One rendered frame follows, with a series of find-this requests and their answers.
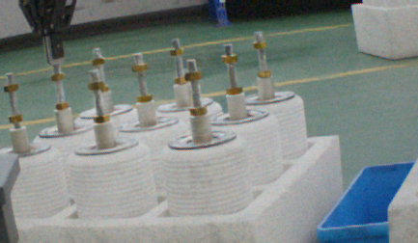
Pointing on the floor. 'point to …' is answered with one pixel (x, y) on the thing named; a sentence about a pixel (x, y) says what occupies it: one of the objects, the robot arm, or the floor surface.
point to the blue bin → (365, 206)
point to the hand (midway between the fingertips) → (53, 49)
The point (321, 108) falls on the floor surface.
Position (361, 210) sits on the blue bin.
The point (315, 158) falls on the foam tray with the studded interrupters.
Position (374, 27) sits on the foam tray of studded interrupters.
